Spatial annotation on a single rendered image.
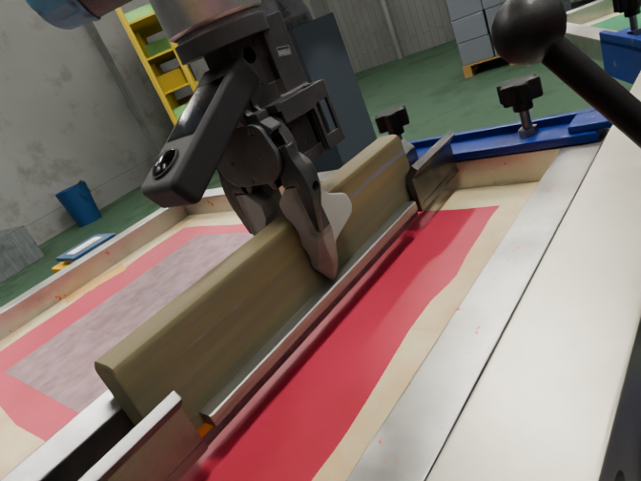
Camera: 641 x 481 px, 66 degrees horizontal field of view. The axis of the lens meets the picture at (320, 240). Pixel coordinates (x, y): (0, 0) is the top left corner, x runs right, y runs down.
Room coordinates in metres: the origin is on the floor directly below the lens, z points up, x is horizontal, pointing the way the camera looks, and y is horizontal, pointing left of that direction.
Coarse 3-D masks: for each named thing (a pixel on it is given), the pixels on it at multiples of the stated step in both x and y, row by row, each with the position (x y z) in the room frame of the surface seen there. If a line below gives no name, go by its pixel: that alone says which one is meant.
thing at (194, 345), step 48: (384, 144) 0.48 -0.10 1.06; (336, 192) 0.42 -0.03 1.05; (384, 192) 0.46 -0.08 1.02; (288, 240) 0.37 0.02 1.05; (336, 240) 0.40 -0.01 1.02; (192, 288) 0.32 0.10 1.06; (240, 288) 0.33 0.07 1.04; (288, 288) 0.35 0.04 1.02; (144, 336) 0.28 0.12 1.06; (192, 336) 0.29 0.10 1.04; (240, 336) 0.31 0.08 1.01; (144, 384) 0.27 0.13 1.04; (192, 384) 0.28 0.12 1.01
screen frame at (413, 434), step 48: (576, 144) 0.45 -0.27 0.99; (576, 192) 0.36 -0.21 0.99; (144, 240) 0.90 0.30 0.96; (528, 240) 0.32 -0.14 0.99; (48, 288) 0.78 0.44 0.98; (480, 288) 0.29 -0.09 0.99; (0, 336) 0.72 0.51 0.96; (480, 336) 0.24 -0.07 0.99; (432, 384) 0.22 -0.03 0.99; (384, 432) 0.20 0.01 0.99; (432, 432) 0.19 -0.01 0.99; (384, 480) 0.17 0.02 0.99
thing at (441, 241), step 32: (416, 224) 0.50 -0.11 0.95; (448, 224) 0.47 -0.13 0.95; (480, 224) 0.44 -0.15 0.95; (160, 256) 0.79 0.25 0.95; (192, 256) 0.72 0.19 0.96; (224, 256) 0.66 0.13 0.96; (384, 256) 0.46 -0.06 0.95; (416, 256) 0.43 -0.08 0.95; (448, 256) 0.41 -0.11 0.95; (96, 288) 0.77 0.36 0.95; (128, 288) 0.70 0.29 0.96; (160, 288) 0.64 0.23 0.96; (352, 288) 0.42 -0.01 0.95; (384, 288) 0.40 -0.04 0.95; (416, 288) 0.38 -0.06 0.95; (352, 320) 0.37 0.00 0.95; (384, 320) 0.35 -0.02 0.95; (416, 320) 0.33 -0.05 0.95
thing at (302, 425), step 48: (48, 336) 0.65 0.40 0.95; (96, 336) 0.57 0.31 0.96; (336, 336) 0.36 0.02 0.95; (384, 336) 0.33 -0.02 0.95; (0, 384) 0.56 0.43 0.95; (48, 384) 0.50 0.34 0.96; (96, 384) 0.45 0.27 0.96; (288, 384) 0.32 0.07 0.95; (336, 384) 0.30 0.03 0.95; (48, 432) 0.40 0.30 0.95; (240, 432) 0.29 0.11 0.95; (288, 432) 0.27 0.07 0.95; (336, 432) 0.25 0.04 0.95; (192, 480) 0.27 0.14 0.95; (240, 480) 0.25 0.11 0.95; (288, 480) 0.23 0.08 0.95
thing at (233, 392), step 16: (400, 208) 0.47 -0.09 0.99; (416, 208) 0.47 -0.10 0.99; (384, 224) 0.44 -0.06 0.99; (400, 224) 0.44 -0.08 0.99; (368, 240) 0.42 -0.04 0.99; (384, 240) 0.42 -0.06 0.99; (352, 256) 0.41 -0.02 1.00; (368, 256) 0.40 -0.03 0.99; (352, 272) 0.38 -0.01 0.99; (320, 288) 0.37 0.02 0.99; (336, 288) 0.37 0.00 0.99; (304, 304) 0.36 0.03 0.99; (320, 304) 0.35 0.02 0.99; (304, 320) 0.34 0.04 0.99; (288, 336) 0.32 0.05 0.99; (272, 352) 0.31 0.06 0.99; (256, 368) 0.30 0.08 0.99; (240, 384) 0.29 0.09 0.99; (224, 400) 0.28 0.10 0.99; (240, 400) 0.28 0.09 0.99; (208, 416) 0.27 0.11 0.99; (224, 416) 0.27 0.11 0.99
